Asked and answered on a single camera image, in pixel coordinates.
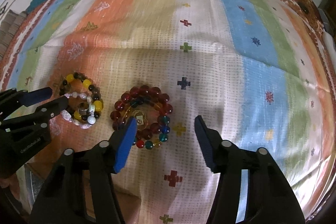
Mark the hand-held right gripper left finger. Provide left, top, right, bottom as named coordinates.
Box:
left=28, top=117, right=138, bottom=224

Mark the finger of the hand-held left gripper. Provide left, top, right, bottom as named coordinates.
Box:
left=0, top=96, right=71, bottom=133
left=0, top=87, right=53, bottom=122

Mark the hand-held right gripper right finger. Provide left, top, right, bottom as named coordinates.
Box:
left=194, top=115, right=306, bottom=224

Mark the silver ring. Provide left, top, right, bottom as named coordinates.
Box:
left=76, top=102, right=91, bottom=115

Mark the small gold pendant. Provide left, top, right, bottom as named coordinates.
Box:
left=131, top=111, right=147, bottom=127

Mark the yellow and black bead bracelet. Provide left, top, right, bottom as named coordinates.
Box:
left=59, top=72, right=104, bottom=121

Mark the white pearl bracelet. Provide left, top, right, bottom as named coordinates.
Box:
left=61, top=92, right=99, bottom=130

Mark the multicolour glass bead bracelet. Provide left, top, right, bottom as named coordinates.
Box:
left=130, top=99, right=171, bottom=149

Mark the red bead bracelet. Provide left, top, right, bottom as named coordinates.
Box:
left=110, top=85, right=174, bottom=140

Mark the striped brown pillow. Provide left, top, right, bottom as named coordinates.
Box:
left=0, top=10, right=28, bottom=62

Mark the striped woven mat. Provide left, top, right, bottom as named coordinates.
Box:
left=0, top=0, right=328, bottom=224

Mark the white padding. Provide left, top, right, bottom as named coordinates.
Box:
left=322, top=30, right=336, bottom=54

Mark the small black round object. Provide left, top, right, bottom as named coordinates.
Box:
left=298, top=2, right=311, bottom=14

